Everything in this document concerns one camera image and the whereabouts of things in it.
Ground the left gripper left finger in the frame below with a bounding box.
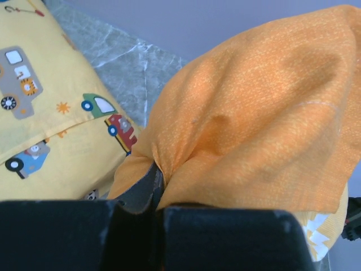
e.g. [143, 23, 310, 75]
[1, 165, 163, 270]

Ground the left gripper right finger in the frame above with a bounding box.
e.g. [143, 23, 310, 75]
[162, 207, 315, 271]

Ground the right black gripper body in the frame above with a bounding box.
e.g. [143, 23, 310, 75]
[341, 197, 361, 241]

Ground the orange Mickey Mouse pillowcase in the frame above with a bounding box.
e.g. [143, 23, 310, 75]
[108, 5, 360, 261]

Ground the yellow vehicle print pillow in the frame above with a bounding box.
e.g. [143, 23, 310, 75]
[1, 1, 140, 201]

